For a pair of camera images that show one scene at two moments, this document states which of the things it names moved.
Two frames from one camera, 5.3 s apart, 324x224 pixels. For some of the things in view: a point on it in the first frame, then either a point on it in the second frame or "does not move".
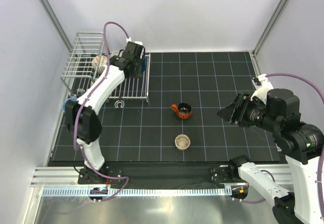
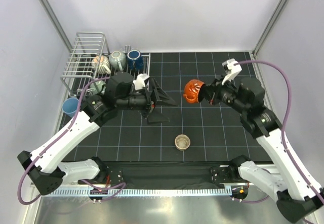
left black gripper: [138, 73] to [159, 97]
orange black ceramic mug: [184, 109] to [192, 90]
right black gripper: [243, 101] to [212, 91]
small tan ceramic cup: [182, 142] does not move
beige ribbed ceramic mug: [103, 63] does not move
